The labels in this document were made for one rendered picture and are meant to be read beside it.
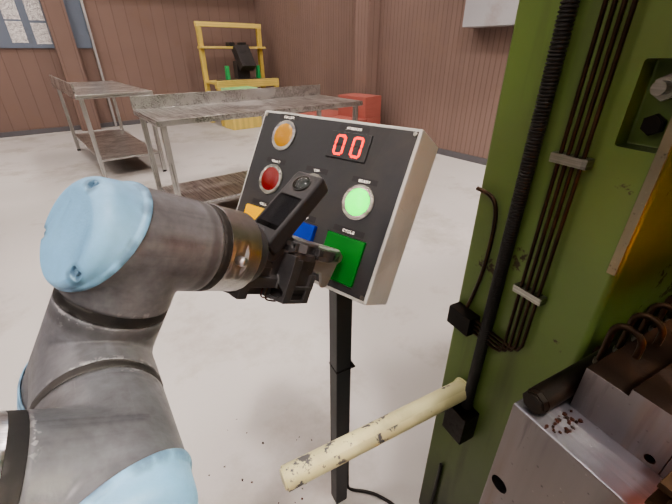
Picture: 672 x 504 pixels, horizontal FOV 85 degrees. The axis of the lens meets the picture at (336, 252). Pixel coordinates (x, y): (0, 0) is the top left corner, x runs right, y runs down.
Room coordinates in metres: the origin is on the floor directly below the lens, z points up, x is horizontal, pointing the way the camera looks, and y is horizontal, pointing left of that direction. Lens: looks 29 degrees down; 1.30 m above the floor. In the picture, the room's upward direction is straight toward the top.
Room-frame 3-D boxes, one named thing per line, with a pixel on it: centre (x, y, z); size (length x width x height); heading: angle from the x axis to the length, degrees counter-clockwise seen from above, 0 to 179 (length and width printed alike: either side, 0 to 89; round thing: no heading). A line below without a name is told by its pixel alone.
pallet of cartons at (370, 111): (5.94, -0.03, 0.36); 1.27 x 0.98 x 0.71; 38
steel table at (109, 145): (4.94, 2.95, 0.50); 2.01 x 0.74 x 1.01; 40
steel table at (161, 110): (3.45, 0.70, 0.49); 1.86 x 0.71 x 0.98; 128
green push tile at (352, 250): (0.52, -0.01, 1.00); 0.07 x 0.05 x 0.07; 53
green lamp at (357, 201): (0.55, -0.03, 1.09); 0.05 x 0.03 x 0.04; 28
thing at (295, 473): (0.48, -0.10, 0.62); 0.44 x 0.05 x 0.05; 118
